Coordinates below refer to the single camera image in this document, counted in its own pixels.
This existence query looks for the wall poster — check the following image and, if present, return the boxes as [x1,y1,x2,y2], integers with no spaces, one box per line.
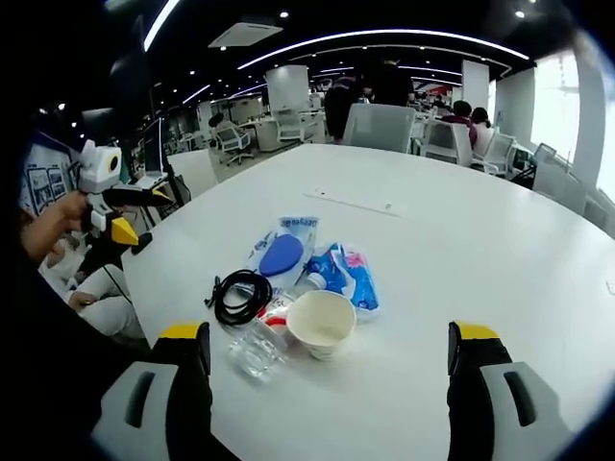
[21,137,81,216]

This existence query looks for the person's left hand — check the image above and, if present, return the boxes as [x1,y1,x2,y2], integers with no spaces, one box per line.
[20,190,91,263]

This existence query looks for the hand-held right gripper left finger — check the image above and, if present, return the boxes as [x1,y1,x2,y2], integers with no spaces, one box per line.
[89,320,227,461]

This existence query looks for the white office chair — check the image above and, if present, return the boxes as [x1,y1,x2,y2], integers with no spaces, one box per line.
[480,132,518,175]
[421,118,475,167]

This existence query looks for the black cable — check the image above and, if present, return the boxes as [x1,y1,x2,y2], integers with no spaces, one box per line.
[203,268,274,328]

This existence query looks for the white mesh chair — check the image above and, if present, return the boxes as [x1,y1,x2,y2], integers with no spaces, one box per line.
[341,102,417,156]

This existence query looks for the white table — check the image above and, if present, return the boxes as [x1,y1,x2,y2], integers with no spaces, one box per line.
[119,142,615,461]

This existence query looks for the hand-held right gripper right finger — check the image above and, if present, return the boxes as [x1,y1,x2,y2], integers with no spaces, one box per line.
[445,320,576,461]

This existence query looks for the white paper cup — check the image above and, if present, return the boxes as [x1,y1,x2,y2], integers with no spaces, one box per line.
[285,288,358,362]

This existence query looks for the table cable cover strip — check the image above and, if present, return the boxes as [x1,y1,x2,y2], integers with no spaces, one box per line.
[302,185,403,219]

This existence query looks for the person's white trousers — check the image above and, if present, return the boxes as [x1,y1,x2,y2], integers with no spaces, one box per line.
[38,239,146,340]

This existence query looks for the grey chair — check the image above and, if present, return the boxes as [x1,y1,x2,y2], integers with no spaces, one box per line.
[531,158,590,216]

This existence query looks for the white swivel chair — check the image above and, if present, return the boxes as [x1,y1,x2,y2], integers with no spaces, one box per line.
[212,125,255,167]

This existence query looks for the ceiling air conditioner unit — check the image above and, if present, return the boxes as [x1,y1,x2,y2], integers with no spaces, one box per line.
[207,20,285,50]

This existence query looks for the blue sponge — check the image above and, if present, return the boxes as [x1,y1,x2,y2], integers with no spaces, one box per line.
[246,214,322,280]

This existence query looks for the clear plastic bottle red label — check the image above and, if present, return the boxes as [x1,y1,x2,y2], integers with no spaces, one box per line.
[227,290,300,382]

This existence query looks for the blue and white packet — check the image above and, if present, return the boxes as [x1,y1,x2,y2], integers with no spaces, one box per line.
[306,241,381,322]

